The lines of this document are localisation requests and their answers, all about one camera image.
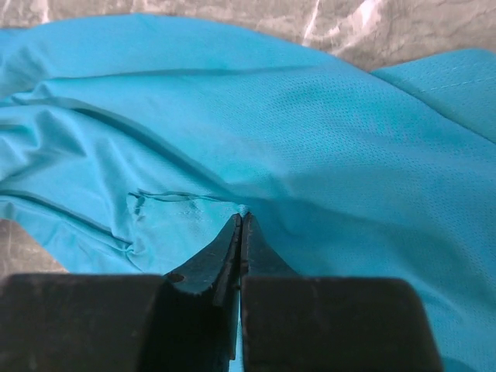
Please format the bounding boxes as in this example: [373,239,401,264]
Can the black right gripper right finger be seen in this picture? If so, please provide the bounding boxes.
[240,214,442,371]

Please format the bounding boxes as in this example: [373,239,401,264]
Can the teal t shirt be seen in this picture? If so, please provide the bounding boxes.
[1,15,495,371]

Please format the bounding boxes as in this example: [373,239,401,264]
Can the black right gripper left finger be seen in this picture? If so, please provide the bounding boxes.
[1,215,241,371]

